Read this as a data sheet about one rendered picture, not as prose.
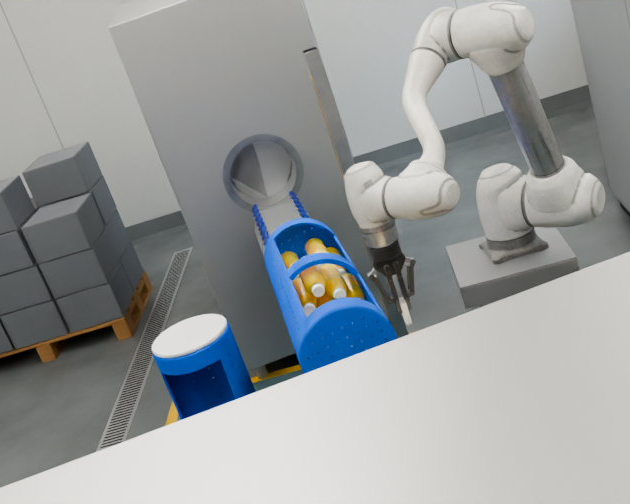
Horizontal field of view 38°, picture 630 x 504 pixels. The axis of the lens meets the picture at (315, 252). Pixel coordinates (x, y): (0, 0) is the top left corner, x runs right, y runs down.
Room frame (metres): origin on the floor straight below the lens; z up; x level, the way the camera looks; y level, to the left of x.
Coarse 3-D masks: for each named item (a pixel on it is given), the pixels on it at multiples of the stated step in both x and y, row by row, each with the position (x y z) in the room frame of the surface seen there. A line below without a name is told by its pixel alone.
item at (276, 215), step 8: (288, 200) 4.40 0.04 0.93; (264, 208) 4.40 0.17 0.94; (272, 208) 4.39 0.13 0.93; (280, 208) 4.34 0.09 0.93; (288, 208) 4.30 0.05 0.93; (304, 208) 4.41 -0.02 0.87; (264, 216) 4.30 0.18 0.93; (272, 216) 4.26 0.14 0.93; (280, 216) 4.22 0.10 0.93; (288, 216) 4.18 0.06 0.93; (296, 216) 4.14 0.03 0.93; (264, 224) 4.18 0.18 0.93; (272, 224) 4.14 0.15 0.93; (280, 224) 4.11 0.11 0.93; (256, 232) 4.30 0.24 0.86; (272, 232) 4.03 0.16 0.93
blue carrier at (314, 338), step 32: (288, 224) 3.15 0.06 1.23; (320, 224) 3.14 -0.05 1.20; (320, 256) 2.75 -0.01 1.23; (288, 288) 2.67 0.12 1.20; (288, 320) 2.54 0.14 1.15; (320, 320) 2.32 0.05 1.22; (352, 320) 2.32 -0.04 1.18; (384, 320) 2.33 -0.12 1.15; (320, 352) 2.32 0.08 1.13; (352, 352) 2.32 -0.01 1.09
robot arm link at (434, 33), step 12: (432, 12) 2.56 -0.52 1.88; (444, 12) 2.51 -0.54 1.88; (432, 24) 2.49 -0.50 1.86; (444, 24) 2.45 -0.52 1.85; (420, 36) 2.49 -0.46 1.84; (432, 36) 2.46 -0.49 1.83; (444, 36) 2.44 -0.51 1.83; (432, 48) 2.44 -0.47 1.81; (444, 48) 2.44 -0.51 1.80; (444, 60) 2.45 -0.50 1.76; (456, 60) 2.47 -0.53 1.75
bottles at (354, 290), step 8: (328, 248) 3.13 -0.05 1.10; (304, 256) 3.14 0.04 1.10; (344, 272) 2.94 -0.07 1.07; (352, 280) 2.79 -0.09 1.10; (352, 288) 2.72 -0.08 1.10; (360, 288) 2.73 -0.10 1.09; (328, 296) 2.73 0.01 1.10; (352, 296) 2.69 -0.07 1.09; (360, 296) 2.69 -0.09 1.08; (320, 304) 2.71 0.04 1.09
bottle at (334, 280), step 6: (324, 264) 2.86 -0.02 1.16; (330, 264) 2.85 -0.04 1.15; (324, 270) 2.81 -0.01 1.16; (330, 270) 2.79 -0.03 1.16; (336, 270) 2.80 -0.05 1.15; (324, 276) 2.78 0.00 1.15; (330, 276) 2.74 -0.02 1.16; (336, 276) 2.73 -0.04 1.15; (342, 276) 2.78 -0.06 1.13; (330, 282) 2.71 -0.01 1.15; (336, 282) 2.70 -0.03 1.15; (342, 282) 2.70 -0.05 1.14; (330, 288) 2.69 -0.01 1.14; (336, 288) 2.67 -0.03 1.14; (342, 288) 2.68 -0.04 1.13; (330, 294) 2.69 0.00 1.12
